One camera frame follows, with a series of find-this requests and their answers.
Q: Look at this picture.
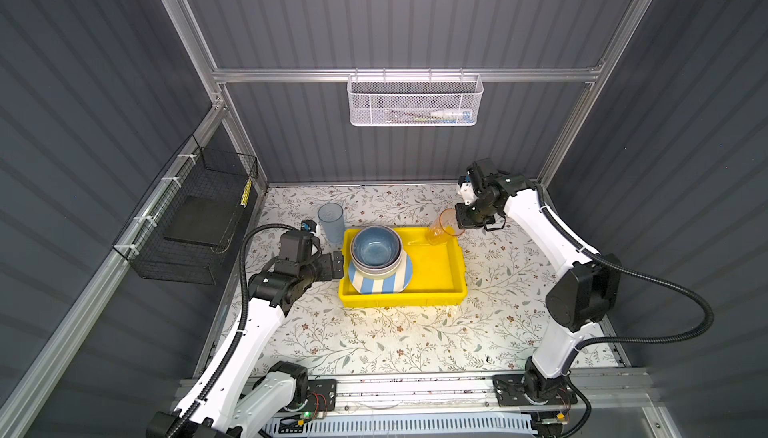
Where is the pink plastic cup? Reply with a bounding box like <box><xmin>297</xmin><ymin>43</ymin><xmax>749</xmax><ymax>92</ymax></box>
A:
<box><xmin>426</xmin><ymin>208</ymin><xmax>464</xmax><ymax>245</ymax></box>

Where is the yellow plastic bin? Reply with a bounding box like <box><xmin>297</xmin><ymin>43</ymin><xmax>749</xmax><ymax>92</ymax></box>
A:
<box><xmin>338</xmin><ymin>227</ymin><xmax>468</xmax><ymax>308</ymax></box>

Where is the dark blue bowl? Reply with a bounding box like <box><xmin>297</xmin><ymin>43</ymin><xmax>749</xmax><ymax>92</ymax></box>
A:
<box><xmin>350</xmin><ymin>226</ymin><xmax>402</xmax><ymax>271</ymax></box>

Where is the purple bowl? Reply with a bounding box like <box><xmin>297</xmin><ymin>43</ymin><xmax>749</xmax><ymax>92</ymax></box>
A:
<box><xmin>351</xmin><ymin>244</ymin><xmax>404</xmax><ymax>276</ymax></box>

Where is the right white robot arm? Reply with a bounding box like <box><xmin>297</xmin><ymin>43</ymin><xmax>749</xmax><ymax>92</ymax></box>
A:
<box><xmin>455</xmin><ymin>159</ymin><xmax>620</xmax><ymax>383</ymax></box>

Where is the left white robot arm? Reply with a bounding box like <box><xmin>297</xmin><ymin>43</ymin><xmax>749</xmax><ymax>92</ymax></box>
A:
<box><xmin>146</xmin><ymin>220</ymin><xmax>344</xmax><ymax>437</ymax></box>

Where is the blue plastic cup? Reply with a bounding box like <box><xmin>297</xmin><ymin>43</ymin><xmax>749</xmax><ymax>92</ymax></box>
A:
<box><xmin>317</xmin><ymin>202</ymin><xmax>345</xmax><ymax>244</ymax></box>

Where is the white marker in basket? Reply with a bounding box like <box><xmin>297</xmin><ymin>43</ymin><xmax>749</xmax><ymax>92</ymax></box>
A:
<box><xmin>430</xmin><ymin>109</ymin><xmax>473</xmax><ymax>123</ymax></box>

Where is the yellow tag on basket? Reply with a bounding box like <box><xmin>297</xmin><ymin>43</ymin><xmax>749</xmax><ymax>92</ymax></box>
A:
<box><xmin>239</xmin><ymin>178</ymin><xmax>252</xmax><ymax>208</ymax></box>

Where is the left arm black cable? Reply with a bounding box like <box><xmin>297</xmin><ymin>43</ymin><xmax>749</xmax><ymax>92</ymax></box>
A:
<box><xmin>167</xmin><ymin>223</ymin><xmax>301</xmax><ymax>438</ymax></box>

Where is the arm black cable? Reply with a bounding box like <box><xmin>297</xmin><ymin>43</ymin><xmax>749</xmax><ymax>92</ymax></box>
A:
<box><xmin>533</xmin><ymin>181</ymin><xmax>715</xmax><ymax>438</ymax></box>
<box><xmin>167</xmin><ymin>223</ymin><xmax>301</xmax><ymax>438</ymax></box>

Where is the black wire basket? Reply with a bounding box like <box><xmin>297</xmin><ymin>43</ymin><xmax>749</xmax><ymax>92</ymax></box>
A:
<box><xmin>113</xmin><ymin>140</ymin><xmax>259</xmax><ymax>286</ymax></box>

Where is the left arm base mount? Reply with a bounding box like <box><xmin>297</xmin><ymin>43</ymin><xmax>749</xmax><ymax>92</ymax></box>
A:
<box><xmin>282</xmin><ymin>377</ymin><xmax>338</xmax><ymax>413</ymax></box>

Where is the white wire mesh basket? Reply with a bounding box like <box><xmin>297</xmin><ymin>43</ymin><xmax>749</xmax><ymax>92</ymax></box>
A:
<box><xmin>346</xmin><ymin>71</ymin><xmax>484</xmax><ymax>127</ymax></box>

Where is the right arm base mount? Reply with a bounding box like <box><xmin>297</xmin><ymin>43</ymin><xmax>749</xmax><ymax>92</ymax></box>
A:
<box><xmin>492</xmin><ymin>373</ymin><xmax>579</xmax><ymax>407</ymax></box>

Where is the aluminium front rail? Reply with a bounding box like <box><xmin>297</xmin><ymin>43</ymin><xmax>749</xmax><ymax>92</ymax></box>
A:
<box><xmin>310</xmin><ymin>368</ymin><xmax>658</xmax><ymax>415</ymax></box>

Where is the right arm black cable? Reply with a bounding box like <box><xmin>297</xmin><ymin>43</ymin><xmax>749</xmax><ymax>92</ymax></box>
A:
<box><xmin>533</xmin><ymin>181</ymin><xmax>715</xmax><ymax>438</ymax></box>

